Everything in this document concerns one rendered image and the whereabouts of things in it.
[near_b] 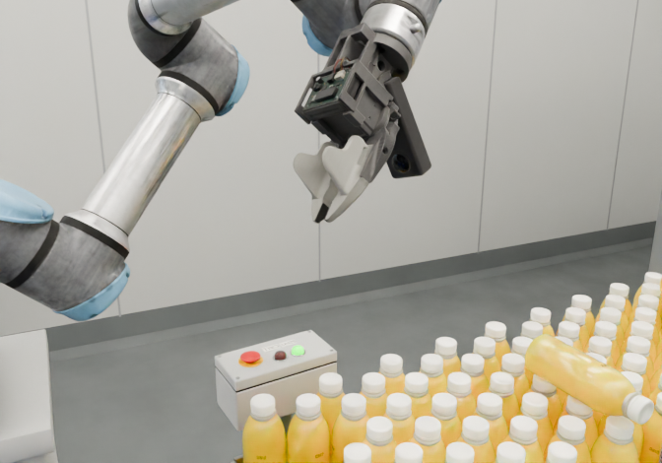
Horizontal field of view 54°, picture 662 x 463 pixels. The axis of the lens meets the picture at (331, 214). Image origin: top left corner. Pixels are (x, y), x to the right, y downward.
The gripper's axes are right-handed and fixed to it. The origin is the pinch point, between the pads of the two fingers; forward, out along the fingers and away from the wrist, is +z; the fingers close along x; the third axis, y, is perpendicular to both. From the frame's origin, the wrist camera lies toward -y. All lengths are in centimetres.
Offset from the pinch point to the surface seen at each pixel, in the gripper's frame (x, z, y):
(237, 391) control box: -45, 12, -30
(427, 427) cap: -14.8, 8.6, -42.9
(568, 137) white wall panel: -157, -256, -277
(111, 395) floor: -244, 8, -108
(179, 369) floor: -241, -16, -132
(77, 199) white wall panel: -268, -68, -54
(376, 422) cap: -20.7, 10.4, -38.6
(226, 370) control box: -48, 10, -28
